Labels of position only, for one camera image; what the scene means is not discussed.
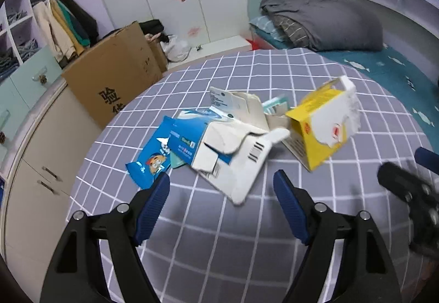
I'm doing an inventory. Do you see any yellow torn box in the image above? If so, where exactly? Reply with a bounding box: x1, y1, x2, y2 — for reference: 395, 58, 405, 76
285, 77, 361, 172

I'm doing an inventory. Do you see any cream garment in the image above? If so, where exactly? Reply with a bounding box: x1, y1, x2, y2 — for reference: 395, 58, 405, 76
32, 0, 74, 61

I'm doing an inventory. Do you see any mint green drawer unit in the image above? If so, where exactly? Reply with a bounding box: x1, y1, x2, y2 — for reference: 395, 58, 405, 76
0, 46, 64, 153

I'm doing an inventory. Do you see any black garment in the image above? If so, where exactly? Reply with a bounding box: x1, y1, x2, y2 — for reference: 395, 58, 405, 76
58, 0, 100, 46

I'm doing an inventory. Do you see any large cardboard box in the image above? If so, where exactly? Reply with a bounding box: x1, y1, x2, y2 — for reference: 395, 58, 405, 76
62, 21, 164, 130

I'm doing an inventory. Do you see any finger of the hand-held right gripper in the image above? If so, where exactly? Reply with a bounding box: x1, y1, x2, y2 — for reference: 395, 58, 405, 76
414, 148, 439, 175
377, 162, 427, 201

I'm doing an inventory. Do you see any black bag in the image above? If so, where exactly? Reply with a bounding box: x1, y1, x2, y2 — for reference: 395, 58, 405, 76
139, 19, 165, 39

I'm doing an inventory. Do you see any grey checked bedsheet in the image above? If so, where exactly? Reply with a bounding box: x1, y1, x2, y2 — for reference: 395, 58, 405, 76
69, 47, 439, 303

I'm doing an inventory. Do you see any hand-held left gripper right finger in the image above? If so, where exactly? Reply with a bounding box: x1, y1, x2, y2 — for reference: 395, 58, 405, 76
272, 169, 403, 303

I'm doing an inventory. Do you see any blue and white carton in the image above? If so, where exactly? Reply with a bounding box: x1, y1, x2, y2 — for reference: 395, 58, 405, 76
168, 109, 235, 166

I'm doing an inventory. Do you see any green garment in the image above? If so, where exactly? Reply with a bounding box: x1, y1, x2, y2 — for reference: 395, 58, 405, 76
57, 0, 91, 48

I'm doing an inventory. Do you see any small teal carton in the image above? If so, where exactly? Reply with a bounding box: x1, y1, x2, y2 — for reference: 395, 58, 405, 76
262, 94, 292, 116

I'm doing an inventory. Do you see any white plastic bag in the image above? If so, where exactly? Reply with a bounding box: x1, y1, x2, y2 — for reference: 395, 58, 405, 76
161, 35, 190, 62

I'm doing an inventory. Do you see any white torn barcode carton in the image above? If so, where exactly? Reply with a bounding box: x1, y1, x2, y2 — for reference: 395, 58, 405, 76
191, 119, 292, 206

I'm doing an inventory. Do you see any blue cartoon snack packet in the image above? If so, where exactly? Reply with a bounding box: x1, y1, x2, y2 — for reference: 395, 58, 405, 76
125, 116, 179, 187

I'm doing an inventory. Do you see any teal paper piece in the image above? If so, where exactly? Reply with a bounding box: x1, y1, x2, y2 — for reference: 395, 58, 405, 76
170, 152, 191, 170

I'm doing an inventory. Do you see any metal cabinet handle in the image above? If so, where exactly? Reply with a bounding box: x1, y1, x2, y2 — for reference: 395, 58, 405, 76
38, 179, 59, 194
41, 166, 62, 182

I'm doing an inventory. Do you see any teal printed bedsheet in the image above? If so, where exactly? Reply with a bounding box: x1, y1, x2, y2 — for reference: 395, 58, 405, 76
249, 16, 439, 153

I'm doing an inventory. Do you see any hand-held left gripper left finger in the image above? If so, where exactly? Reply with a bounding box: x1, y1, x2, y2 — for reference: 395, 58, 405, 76
39, 173, 171, 303

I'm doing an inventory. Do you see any grey blanket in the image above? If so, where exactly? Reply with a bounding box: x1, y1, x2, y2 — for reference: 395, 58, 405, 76
260, 0, 384, 52

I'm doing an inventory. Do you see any yellow garment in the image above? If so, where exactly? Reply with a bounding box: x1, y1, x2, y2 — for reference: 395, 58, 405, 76
51, 0, 85, 57

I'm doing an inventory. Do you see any clear drawer handle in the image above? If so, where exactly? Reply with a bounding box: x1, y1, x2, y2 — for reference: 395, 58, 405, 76
32, 66, 49, 85
0, 110, 9, 144

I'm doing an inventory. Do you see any checked folded cloth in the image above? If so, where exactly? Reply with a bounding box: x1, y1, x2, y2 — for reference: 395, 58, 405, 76
271, 15, 309, 44

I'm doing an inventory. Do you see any white printed carton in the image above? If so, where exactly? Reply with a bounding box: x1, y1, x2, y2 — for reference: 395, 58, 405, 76
209, 86, 271, 134

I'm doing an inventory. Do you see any white floor cabinet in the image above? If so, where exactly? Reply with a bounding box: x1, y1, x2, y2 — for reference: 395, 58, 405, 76
0, 78, 103, 269

